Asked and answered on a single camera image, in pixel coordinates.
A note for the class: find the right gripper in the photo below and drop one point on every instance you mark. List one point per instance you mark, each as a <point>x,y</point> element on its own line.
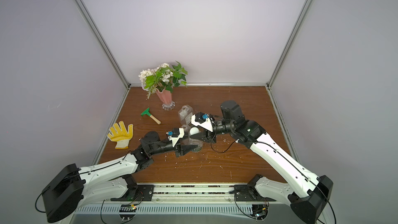
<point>204,132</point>

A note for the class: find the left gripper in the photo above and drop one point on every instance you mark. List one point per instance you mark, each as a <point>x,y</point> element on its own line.
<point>178,151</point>

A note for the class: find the round clear bottle front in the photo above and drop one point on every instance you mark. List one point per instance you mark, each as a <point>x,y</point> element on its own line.
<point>195,142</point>

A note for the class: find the round clear bottle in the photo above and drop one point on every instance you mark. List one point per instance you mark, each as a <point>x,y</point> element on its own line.
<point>195,142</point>
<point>186,127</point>

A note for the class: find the white cap small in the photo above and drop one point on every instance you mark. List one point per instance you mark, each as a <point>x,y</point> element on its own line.
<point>194,130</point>

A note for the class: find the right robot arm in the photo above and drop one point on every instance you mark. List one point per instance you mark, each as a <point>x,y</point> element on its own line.
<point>304,191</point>

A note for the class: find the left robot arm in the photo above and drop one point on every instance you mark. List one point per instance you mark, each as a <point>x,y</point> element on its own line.
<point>76,187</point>

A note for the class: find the round clear bottle middle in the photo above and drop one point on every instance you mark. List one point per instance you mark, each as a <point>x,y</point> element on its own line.
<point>186,127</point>

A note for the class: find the square clear bottle with label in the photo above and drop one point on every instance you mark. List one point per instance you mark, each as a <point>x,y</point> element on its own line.
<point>185,114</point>

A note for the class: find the yellow work glove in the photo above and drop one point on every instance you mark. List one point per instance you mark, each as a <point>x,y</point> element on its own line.
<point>120,134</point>

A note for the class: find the pink vase with flowers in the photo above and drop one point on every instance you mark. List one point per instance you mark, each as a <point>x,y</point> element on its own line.
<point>162,80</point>

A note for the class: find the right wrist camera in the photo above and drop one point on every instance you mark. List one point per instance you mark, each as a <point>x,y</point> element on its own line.
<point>202,120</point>

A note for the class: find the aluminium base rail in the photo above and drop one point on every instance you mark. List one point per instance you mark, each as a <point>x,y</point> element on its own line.
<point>196,200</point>

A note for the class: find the green scraper wooden handle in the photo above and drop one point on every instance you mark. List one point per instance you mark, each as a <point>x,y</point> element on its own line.
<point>147,112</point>

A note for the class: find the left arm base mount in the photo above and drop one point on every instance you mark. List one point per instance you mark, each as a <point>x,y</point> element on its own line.
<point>138,193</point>

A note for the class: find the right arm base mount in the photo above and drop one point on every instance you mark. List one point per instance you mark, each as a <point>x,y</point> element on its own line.
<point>248,194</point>

